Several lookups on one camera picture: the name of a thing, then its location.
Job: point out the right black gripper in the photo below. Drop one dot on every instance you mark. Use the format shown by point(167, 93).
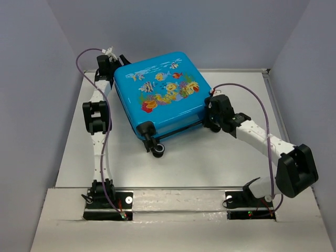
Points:
point(207, 122)

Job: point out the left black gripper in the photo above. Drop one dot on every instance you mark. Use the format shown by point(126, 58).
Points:
point(124, 60)

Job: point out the blue hard-shell suitcase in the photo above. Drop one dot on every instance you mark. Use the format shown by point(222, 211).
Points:
point(161, 96)

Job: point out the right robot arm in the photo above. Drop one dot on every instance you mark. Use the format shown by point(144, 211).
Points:
point(295, 166)

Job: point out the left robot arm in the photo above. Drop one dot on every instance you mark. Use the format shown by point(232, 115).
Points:
point(98, 124)

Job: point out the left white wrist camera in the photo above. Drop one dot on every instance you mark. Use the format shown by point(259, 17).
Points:
point(109, 52)

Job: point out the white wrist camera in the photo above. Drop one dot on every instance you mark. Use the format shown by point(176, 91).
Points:
point(109, 52)
point(214, 92)

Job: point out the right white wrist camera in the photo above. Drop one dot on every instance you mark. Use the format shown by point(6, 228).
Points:
point(214, 92)

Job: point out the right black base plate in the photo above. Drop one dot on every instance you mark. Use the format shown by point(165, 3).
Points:
point(238, 208)

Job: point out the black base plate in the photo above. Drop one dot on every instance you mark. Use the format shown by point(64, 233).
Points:
point(238, 208)
point(101, 210)

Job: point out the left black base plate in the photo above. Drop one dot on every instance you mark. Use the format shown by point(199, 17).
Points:
point(101, 210)

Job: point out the aluminium table rail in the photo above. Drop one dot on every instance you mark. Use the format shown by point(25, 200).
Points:
point(234, 188)

